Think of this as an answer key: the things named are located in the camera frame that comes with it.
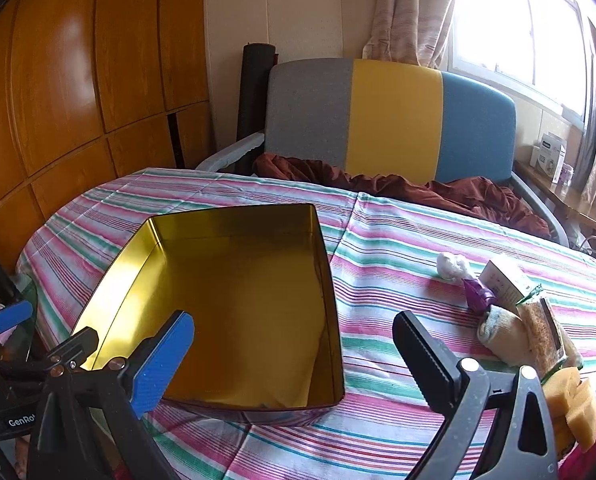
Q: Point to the wooden desk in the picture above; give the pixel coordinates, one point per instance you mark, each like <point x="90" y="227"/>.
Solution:
<point x="568" y="201"/>

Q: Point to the cracker pack with barcode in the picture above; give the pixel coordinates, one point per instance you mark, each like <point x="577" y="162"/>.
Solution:
<point x="550" y="344"/>

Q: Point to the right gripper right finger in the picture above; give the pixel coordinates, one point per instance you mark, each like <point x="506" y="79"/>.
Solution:
<point x="521" y="443"/>

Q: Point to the striped bed cover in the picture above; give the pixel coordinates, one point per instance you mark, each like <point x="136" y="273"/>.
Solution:
<point x="382" y="256"/>

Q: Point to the dark red blanket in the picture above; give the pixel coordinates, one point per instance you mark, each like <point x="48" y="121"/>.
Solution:
<point x="475" y="197"/>

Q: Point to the gold tin box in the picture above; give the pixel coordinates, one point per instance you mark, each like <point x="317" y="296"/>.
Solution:
<point x="257" y="284"/>

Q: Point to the white appliance box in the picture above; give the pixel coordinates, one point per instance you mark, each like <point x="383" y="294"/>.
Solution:
<point x="548" y="156"/>

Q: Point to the cream sock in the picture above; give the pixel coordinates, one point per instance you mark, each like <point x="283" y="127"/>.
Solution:
<point x="503" y="333"/>

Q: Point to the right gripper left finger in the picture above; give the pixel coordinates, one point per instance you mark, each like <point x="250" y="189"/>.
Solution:
<point x="64" y="443"/>

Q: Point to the white cream tea box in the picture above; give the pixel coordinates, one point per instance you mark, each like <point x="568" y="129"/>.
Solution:
<point x="507" y="281"/>

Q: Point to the yellow sponge block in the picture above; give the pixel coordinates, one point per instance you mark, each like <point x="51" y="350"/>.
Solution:
<point x="571" y="404"/>

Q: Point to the black rolled mat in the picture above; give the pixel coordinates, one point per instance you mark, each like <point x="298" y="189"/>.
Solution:
<point x="256" y="65"/>

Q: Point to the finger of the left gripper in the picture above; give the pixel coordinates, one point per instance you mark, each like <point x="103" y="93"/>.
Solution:
<point x="14" y="314"/>

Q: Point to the grey yellow blue armchair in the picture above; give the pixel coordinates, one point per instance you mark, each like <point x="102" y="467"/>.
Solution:
<point x="378" y="118"/>

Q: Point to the purple snack packet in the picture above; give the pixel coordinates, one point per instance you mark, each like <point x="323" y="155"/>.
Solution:
<point x="479" y="298"/>

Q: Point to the small white wrapped ball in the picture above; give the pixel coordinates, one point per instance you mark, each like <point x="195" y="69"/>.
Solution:
<point x="453" y="267"/>

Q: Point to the left beige curtain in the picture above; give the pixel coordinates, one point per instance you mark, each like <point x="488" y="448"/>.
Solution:
<point x="410" y="31"/>

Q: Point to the wooden wardrobe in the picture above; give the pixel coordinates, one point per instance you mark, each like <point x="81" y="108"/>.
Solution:
<point x="92" y="90"/>

